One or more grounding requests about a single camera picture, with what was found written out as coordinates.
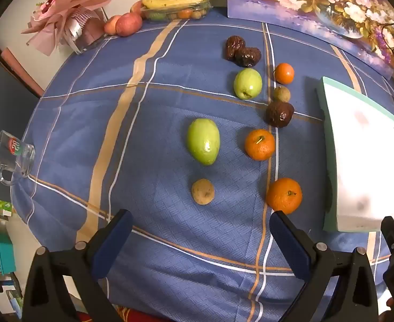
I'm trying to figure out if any yellow banana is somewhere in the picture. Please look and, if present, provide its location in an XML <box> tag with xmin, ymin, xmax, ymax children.
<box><xmin>142</xmin><ymin>0</ymin><xmax>206</xmax><ymax>10</ymax></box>

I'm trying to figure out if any white tray with green rim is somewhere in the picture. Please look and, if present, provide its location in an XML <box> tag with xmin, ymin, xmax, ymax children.
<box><xmin>316</xmin><ymin>76</ymin><xmax>394</xmax><ymax>233</ymax></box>

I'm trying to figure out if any small orange mandarin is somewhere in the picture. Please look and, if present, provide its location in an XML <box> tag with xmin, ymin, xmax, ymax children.
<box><xmin>274</xmin><ymin>62</ymin><xmax>295</xmax><ymax>85</ymax></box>

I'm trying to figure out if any clear glass mug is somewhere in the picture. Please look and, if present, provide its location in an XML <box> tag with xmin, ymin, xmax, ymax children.
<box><xmin>0</xmin><ymin>130</ymin><xmax>36</xmax><ymax>186</ymax></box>

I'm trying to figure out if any floral painting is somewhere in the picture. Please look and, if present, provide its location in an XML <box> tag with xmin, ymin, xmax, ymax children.
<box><xmin>226</xmin><ymin>0</ymin><xmax>394</xmax><ymax>80</ymax></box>

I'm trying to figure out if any red patterned cloth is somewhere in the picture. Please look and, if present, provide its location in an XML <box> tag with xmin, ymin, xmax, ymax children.
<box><xmin>76</xmin><ymin>305</ymin><xmax>172</xmax><ymax>322</ymax></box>

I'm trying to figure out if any red apple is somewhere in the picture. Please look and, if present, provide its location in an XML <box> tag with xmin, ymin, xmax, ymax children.
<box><xmin>130</xmin><ymin>0</ymin><xmax>146</xmax><ymax>16</ymax></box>
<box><xmin>115</xmin><ymin>12</ymin><xmax>143</xmax><ymax>38</ymax></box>

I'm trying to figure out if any clear plastic fruit container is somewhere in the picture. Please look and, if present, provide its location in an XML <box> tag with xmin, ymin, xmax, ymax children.
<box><xmin>140</xmin><ymin>1</ymin><xmax>213</xmax><ymax>21</ymax></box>

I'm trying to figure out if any orange mandarin with stem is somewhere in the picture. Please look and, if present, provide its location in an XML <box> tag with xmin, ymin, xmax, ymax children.
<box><xmin>244</xmin><ymin>129</ymin><xmax>276</xmax><ymax>161</ymax></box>

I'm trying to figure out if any pink flower bouquet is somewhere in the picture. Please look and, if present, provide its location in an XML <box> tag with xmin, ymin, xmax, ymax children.
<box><xmin>21</xmin><ymin>0</ymin><xmax>112</xmax><ymax>56</ymax></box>

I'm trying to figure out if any round green apple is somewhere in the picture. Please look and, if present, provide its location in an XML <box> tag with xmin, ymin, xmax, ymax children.
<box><xmin>234</xmin><ymin>68</ymin><xmax>263</xmax><ymax>100</ymax></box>

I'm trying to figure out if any green lime fruit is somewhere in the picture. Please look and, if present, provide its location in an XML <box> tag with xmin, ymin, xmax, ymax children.
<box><xmin>187</xmin><ymin>118</ymin><xmax>221</xmax><ymax>166</ymax></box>

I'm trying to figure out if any small olive round fruit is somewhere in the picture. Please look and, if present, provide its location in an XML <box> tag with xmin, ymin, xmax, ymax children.
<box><xmin>273</xmin><ymin>86</ymin><xmax>291</xmax><ymax>103</ymax></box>

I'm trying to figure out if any large orange mandarin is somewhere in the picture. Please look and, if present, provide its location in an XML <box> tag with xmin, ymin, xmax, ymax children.
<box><xmin>266</xmin><ymin>177</ymin><xmax>303</xmax><ymax>215</ymax></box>

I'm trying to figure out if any peach fruit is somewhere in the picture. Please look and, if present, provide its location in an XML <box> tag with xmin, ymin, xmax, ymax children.
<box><xmin>104</xmin><ymin>15</ymin><xmax>121</xmax><ymax>36</ymax></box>

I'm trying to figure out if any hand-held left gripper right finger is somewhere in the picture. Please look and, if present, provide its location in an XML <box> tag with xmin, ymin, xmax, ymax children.
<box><xmin>269</xmin><ymin>210</ymin><xmax>381</xmax><ymax>322</ymax></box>

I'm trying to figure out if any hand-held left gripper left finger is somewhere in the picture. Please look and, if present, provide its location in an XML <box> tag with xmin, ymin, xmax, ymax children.
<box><xmin>22</xmin><ymin>209</ymin><xmax>134</xmax><ymax>322</ymax></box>

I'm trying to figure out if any small tan round fruit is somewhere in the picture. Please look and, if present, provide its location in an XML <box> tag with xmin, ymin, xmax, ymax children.
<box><xmin>191</xmin><ymin>178</ymin><xmax>215</xmax><ymax>205</ymax></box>

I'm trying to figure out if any dark brown avocado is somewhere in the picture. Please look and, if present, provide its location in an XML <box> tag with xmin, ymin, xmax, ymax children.
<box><xmin>265</xmin><ymin>101</ymin><xmax>295</xmax><ymax>128</ymax></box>
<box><xmin>225</xmin><ymin>35</ymin><xmax>247</xmax><ymax>62</ymax></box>
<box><xmin>234</xmin><ymin>47</ymin><xmax>262</xmax><ymax>68</ymax></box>

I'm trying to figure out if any blue plaid tablecloth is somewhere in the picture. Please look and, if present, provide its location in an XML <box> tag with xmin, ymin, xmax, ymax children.
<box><xmin>11</xmin><ymin>5</ymin><xmax>394</xmax><ymax>322</ymax></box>

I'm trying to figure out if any teal storage box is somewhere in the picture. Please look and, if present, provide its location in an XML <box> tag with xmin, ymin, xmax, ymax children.
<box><xmin>0</xmin><ymin>231</ymin><xmax>17</xmax><ymax>275</ymax></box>

